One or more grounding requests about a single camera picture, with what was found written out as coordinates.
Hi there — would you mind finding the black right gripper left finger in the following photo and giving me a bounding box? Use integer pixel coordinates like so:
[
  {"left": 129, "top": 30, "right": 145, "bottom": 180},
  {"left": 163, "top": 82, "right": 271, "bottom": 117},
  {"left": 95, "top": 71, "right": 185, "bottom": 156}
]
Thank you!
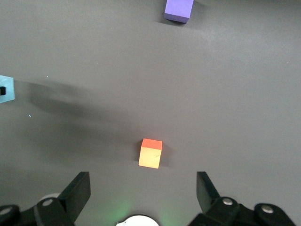
[{"left": 0, "top": 171, "right": 92, "bottom": 226}]

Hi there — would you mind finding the purple foam block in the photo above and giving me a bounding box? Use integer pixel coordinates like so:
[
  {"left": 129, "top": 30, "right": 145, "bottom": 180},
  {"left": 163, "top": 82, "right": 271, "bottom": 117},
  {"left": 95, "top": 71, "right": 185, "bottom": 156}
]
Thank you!
[{"left": 164, "top": 0, "right": 195, "bottom": 24}]

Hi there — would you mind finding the light blue foam block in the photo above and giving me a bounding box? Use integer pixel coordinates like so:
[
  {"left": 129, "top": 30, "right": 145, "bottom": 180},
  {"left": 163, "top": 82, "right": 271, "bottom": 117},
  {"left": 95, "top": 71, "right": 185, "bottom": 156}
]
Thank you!
[{"left": 0, "top": 75, "right": 16, "bottom": 105}]

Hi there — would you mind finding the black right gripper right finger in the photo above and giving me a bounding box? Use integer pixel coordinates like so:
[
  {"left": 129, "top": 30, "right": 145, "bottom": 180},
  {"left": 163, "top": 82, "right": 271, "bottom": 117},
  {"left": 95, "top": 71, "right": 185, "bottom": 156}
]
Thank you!
[{"left": 188, "top": 171, "right": 297, "bottom": 226}]

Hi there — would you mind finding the orange foam block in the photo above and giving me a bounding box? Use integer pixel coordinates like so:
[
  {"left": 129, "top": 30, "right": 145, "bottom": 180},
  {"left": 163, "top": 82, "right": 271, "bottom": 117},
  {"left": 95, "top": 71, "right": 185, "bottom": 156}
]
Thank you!
[{"left": 138, "top": 138, "right": 163, "bottom": 170}]

